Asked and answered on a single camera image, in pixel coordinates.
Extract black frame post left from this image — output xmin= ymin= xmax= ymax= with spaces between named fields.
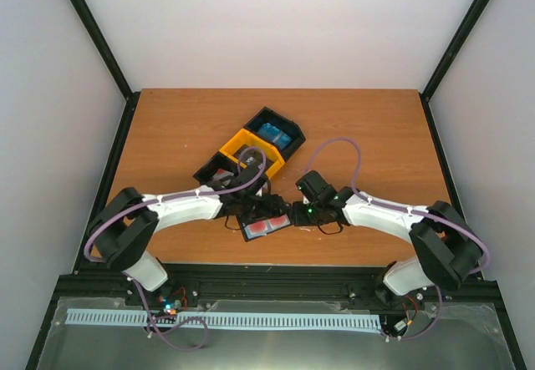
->
xmin=52 ymin=0 xmax=135 ymax=100

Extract light blue cable duct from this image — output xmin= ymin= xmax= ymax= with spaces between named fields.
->
xmin=64 ymin=308 xmax=381 ymax=333

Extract blue cards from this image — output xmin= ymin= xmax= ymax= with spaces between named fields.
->
xmin=257 ymin=122 xmax=292 ymax=150

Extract black vip cards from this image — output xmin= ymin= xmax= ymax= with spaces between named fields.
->
xmin=239 ymin=150 xmax=268 ymax=169

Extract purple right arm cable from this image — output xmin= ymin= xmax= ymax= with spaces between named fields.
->
xmin=306 ymin=136 xmax=492 ymax=342

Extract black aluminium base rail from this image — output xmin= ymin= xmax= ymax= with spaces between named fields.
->
xmin=53 ymin=262 xmax=501 ymax=308

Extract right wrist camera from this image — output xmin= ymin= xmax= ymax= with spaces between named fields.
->
xmin=296 ymin=170 xmax=337 ymax=205

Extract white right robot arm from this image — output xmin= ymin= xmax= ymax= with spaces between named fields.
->
xmin=291 ymin=188 xmax=489 ymax=296

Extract yellow bin with black cards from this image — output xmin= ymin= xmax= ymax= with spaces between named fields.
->
xmin=219 ymin=129 xmax=285 ymax=179

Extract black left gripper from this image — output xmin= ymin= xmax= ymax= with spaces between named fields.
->
xmin=239 ymin=193 xmax=286 ymax=226

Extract black frame post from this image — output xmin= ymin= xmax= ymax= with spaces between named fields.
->
xmin=420 ymin=0 xmax=491 ymax=104
xmin=52 ymin=0 xmax=135 ymax=100

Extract red white card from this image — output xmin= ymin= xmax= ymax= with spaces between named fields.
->
xmin=269 ymin=215 xmax=290 ymax=229
xmin=247 ymin=220 xmax=269 ymax=238

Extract black bin with red cards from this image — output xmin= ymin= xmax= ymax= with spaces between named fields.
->
xmin=193 ymin=152 xmax=237 ymax=188

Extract black card holder wallet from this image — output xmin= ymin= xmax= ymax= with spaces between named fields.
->
xmin=237 ymin=214 xmax=293 ymax=242

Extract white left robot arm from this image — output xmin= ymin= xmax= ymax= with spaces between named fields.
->
xmin=84 ymin=183 xmax=286 ymax=306

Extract black bin with blue cards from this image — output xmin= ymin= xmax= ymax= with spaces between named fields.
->
xmin=244 ymin=107 xmax=306 ymax=161

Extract black frame post right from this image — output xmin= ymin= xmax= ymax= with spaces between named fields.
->
xmin=420 ymin=0 xmax=491 ymax=104

